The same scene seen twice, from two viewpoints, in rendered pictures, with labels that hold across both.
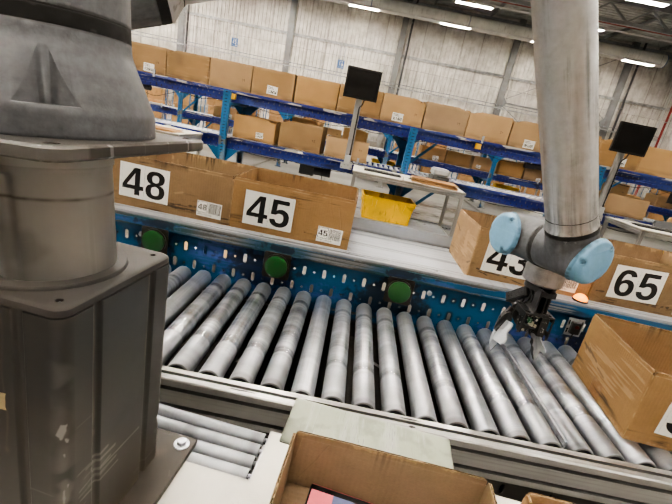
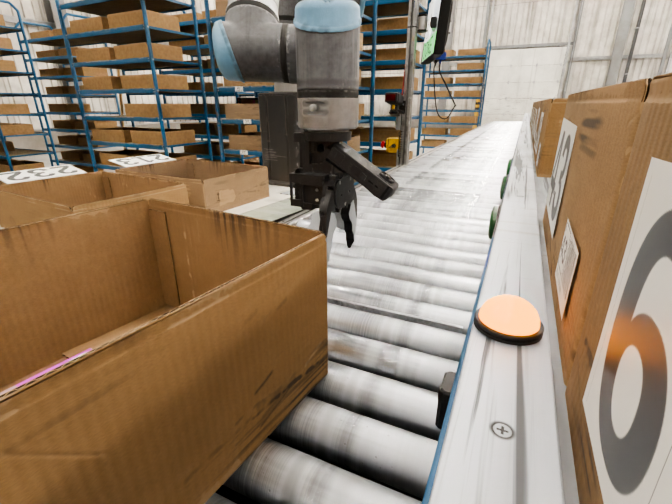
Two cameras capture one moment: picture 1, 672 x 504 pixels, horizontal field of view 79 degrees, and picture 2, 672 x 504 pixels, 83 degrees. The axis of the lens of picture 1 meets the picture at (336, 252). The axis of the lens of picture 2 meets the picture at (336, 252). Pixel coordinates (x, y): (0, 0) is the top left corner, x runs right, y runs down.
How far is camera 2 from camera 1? 1.61 m
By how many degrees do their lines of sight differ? 105
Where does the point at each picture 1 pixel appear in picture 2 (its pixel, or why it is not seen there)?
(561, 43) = not seen: outside the picture
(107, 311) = (268, 100)
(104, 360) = (269, 116)
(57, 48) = not seen: hidden behind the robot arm
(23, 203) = not seen: hidden behind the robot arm
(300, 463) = (264, 183)
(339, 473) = (253, 186)
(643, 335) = (226, 320)
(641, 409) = (154, 261)
